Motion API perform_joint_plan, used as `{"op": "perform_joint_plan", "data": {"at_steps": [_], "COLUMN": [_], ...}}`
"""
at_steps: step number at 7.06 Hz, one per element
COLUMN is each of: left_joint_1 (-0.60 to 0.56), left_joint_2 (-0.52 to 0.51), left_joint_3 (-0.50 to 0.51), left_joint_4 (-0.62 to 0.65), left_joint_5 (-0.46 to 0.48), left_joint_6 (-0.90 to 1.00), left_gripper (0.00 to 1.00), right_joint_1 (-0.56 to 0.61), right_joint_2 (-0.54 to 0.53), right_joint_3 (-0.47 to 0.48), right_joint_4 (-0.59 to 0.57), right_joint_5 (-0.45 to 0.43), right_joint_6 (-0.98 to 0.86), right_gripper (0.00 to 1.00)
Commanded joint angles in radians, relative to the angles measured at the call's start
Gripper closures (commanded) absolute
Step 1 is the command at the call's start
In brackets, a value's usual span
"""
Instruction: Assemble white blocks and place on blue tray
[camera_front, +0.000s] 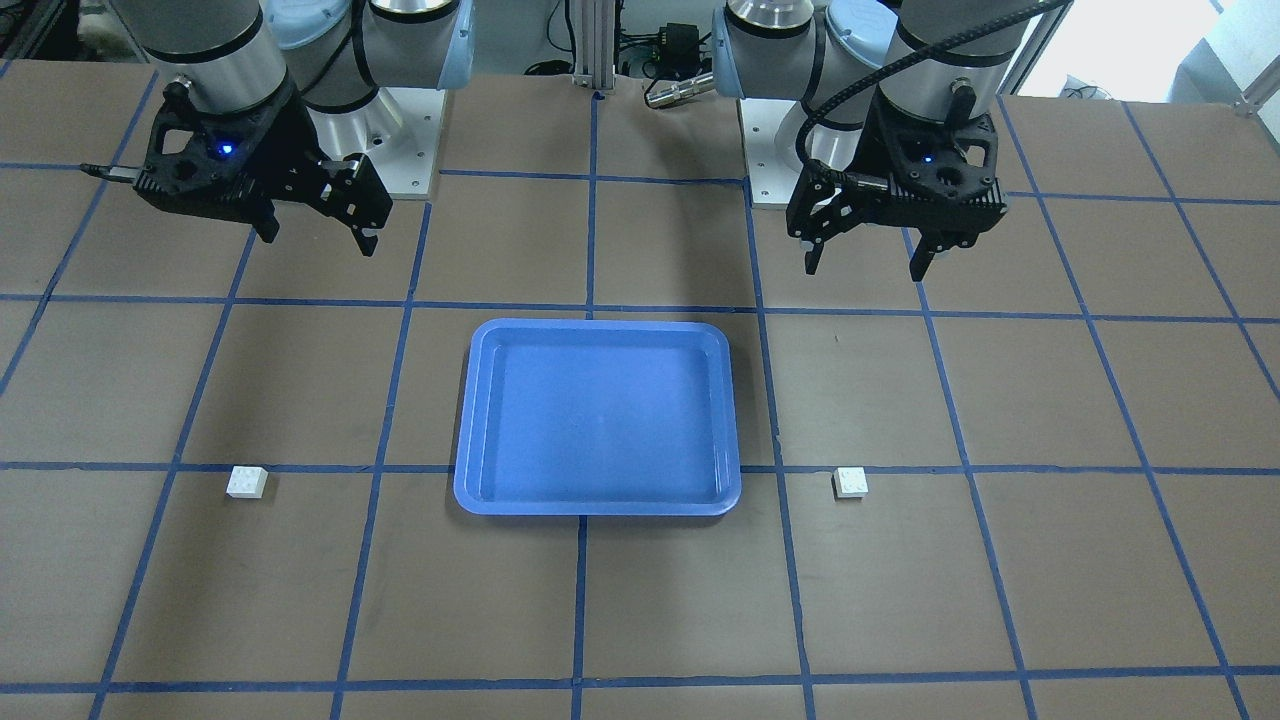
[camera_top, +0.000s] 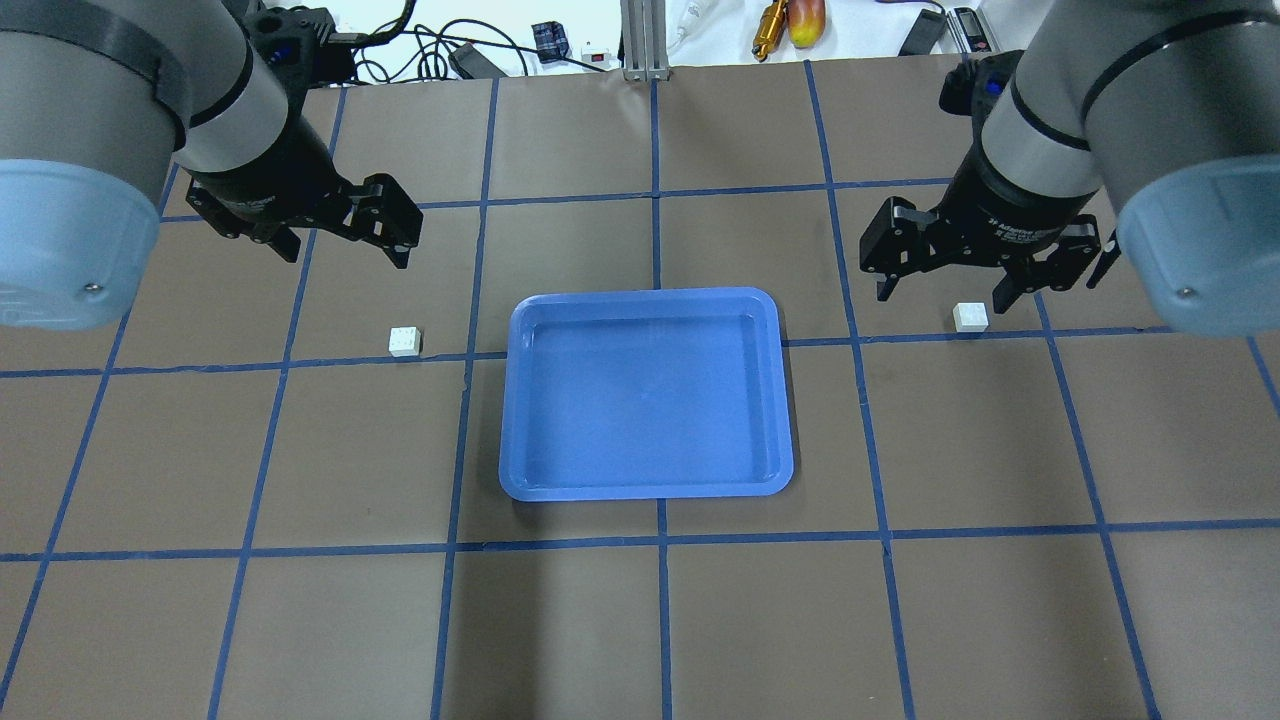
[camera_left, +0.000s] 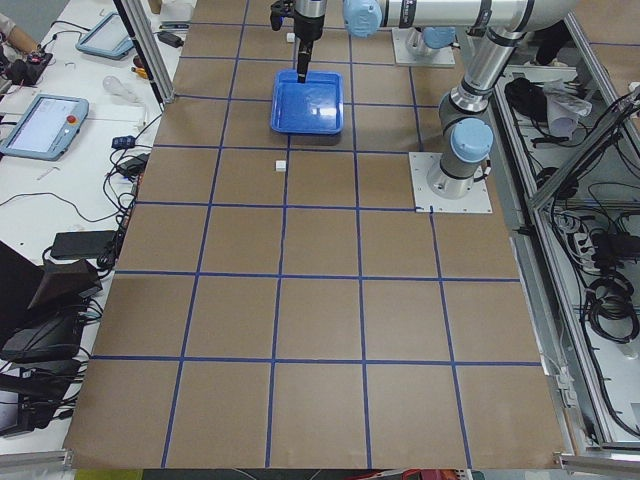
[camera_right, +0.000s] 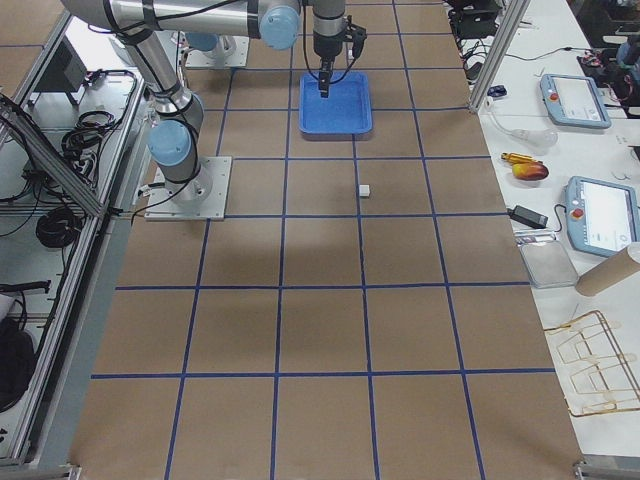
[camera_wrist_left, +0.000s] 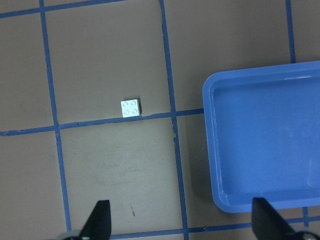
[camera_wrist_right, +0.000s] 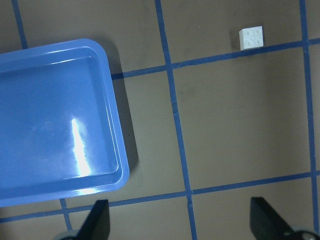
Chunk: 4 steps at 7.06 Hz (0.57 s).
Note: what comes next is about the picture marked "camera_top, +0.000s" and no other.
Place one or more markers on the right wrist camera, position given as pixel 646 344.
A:
pixel 974 86

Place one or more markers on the brass cylinder tool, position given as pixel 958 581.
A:
pixel 772 24

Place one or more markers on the black power adapter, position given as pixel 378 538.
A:
pixel 468 63

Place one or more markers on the aluminium frame post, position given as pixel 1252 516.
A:
pixel 644 49

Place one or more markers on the blue plastic tray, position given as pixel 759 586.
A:
pixel 631 395

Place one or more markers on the white block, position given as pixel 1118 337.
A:
pixel 970 318
pixel 404 341

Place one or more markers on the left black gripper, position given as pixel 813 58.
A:
pixel 268 182

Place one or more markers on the toy mango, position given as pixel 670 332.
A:
pixel 807 22

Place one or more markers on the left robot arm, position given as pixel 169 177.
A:
pixel 102 98

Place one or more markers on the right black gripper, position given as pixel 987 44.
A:
pixel 1003 213

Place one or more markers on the black remote device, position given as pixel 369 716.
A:
pixel 927 29

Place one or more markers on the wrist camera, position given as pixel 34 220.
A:
pixel 302 45
pixel 974 86

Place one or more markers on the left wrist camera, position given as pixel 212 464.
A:
pixel 302 45

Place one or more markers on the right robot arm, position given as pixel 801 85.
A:
pixel 1144 130

